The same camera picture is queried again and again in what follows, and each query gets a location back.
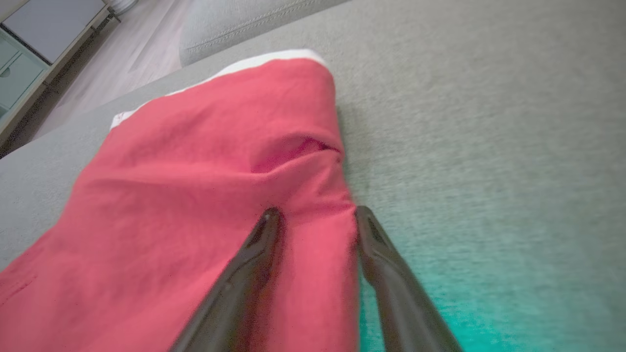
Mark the grey top cabinet with drawers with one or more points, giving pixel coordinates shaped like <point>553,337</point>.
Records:
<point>44,24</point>

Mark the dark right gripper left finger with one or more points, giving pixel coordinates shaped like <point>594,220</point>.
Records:
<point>234,293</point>

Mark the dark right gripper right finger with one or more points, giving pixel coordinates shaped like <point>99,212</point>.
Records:
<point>401,303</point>

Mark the white round object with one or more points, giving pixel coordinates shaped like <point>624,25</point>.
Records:
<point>122,5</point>

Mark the large grey fabric sofa seat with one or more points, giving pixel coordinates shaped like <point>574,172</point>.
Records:
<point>489,146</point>

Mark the small grey fabric sofa cushion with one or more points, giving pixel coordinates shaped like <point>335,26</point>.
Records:
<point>220,24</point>

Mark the red jersey with white sleeves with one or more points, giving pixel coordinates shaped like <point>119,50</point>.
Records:
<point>171,171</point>

